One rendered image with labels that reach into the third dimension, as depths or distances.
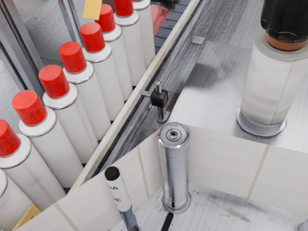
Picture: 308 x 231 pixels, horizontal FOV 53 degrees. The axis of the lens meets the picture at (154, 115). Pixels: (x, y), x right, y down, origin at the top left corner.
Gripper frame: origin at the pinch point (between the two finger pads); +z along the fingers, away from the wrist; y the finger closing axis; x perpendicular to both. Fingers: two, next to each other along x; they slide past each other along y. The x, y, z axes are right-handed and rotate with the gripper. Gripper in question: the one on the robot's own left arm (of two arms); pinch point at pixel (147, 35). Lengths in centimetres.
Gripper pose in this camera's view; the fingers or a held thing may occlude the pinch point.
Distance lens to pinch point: 71.5
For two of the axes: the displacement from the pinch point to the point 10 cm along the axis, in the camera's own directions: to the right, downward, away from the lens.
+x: 3.7, -1.7, 9.1
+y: 9.1, 2.6, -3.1
